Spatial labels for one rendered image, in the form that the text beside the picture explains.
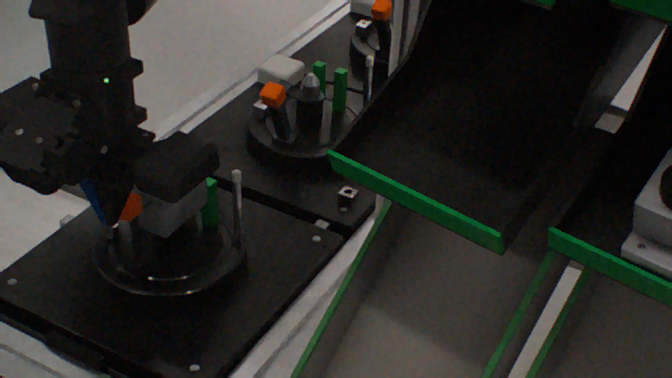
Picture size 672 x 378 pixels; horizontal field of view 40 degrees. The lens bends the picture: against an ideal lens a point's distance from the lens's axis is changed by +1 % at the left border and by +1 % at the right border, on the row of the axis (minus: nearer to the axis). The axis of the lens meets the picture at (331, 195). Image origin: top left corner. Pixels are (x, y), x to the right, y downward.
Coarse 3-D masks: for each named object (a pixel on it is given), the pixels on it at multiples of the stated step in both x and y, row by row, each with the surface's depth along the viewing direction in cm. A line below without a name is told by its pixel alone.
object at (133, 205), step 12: (132, 204) 77; (144, 204) 79; (120, 216) 77; (132, 216) 77; (120, 228) 79; (132, 228) 79; (120, 240) 80; (132, 240) 79; (132, 252) 80; (132, 264) 81
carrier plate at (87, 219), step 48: (48, 240) 89; (288, 240) 91; (336, 240) 91; (0, 288) 83; (48, 288) 84; (96, 288) 84; (240, 288) 85; (288, 288) 85; (96, 336) 79; (144, 336) 79; (192, 336) 80; (240, 336) 80
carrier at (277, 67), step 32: (288, 64) 115; (320, 64) 105; (256, 96) 112; (288, 96) 107; (320, 96) 102; (352, 96) 114; (192, 128) 106; (224, 128) 106; (256, 128) 103; (320, 128) 104; (224, 160) 101; (256, 160) 101; (288, 160) 100; (320, 160) 99; (256, 192) 97; (288, 192) 97; (320, 192) 97; (352, 224) 93
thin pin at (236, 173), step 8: (232, 176) 81; (240, 176) 81; (232, 184) 82; (240, 184) 82; (232, 192) 82; (240, 192) 82; (232, 200) 83; (240, 200) 83; (232, 208) 84; (240, 208) 84; (232, 216) 84; (240, 216) 84; (240, 224) 85; (240, 232) 85; (240, 240) 86
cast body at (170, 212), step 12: (204, 180) 84; (132, 192) 82; (192, 192) 83; (204, 192) 84; (156, 204) 80; (168, 204) 80; (180, 204) 81; (192, 204) 83; (204, 204) 85; (144, 216) 81; (156, 216) 80; (168, 216) 80; (180, 216) 82; (144, 228) 82; (156, 228) 81; (168, 228) 81
